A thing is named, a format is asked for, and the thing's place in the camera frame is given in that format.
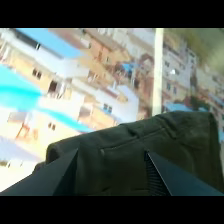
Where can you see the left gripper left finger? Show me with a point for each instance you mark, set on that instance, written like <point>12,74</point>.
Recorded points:
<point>53,178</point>

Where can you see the dark green trousers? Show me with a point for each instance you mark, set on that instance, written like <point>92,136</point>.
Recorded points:
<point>133,146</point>

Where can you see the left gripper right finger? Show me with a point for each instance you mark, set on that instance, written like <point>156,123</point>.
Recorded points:
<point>180,181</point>

